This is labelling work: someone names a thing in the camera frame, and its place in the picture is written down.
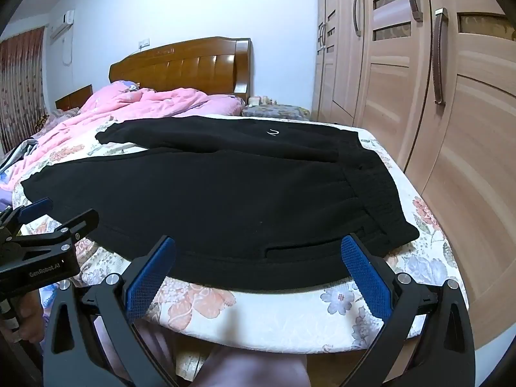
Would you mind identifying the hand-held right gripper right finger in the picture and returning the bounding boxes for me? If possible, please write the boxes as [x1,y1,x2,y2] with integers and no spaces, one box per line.
[341,233,474,387]

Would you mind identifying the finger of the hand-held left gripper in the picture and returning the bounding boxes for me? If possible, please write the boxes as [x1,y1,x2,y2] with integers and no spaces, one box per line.
[8,209,100,253]
[0,197,55,235]

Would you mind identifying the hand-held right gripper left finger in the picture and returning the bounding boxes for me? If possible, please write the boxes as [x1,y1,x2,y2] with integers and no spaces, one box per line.
[40,234,180,387]

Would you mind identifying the black pants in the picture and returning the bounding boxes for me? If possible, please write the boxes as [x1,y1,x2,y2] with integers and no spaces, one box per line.
[20,115,421,292]

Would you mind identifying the person's left hand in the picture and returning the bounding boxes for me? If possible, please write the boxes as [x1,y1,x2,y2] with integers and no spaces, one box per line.
[18,289,45,344]

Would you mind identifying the pile of clothes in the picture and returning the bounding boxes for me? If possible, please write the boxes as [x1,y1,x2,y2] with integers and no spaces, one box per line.
[0,137,38,210]

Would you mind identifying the floral bed sheet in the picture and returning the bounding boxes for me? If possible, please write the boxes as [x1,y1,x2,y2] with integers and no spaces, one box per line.
[12,114,470,352]

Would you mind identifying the red patterned curtain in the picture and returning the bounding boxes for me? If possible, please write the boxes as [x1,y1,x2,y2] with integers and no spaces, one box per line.
[0,26,45,154]

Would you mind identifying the pink quilt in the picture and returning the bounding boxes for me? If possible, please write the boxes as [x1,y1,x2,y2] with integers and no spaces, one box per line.
[16,81,244,188]

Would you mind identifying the person's leg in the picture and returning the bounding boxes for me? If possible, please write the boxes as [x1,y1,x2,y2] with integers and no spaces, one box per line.
[137,322,312,387]

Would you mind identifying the light wooden wardrobe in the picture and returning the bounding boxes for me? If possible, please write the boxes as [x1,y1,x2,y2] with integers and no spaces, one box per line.
[312,0,516,367]

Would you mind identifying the white air conditioner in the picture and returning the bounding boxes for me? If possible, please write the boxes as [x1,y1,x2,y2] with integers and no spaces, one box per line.
[49,9,76,41]

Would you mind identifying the nightstand with floral cloth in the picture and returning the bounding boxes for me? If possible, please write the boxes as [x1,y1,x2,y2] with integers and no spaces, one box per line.
[241,104,311,122]

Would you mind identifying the wooden headboard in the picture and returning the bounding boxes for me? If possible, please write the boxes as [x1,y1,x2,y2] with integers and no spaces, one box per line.
[109,36,253,103]

